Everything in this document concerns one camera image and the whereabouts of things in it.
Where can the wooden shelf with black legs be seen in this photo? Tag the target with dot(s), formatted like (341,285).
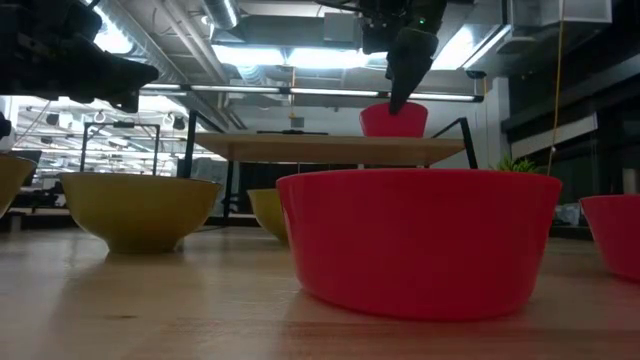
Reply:
(325,147)

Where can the silver air duct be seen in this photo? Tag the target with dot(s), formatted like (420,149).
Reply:
(222,12)

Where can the red plastic mini bowl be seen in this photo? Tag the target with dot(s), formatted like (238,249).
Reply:
(617,235)
(372,125)
(420,240)

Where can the long LED light bar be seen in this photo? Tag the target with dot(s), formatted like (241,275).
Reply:
(325,92)

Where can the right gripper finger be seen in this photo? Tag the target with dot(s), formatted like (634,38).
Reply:
(412,60)

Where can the green plant in white pot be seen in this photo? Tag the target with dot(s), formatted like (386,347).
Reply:
(517,165)

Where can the black aluminium frame rail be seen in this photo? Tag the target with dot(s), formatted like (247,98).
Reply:
(565,231)
(45,222)

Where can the small black ceiling camera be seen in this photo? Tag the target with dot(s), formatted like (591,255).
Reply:
(476,74)

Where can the black background metal frame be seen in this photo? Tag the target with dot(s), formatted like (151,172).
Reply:
(120,124)

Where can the grey ceiling box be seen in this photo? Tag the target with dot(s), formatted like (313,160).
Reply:
(342,27)

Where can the yellow patterned mini bowl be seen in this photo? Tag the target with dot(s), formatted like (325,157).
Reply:
(140,215)
(12,182)
(267,212)

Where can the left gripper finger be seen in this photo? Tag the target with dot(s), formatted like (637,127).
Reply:
(110,77)

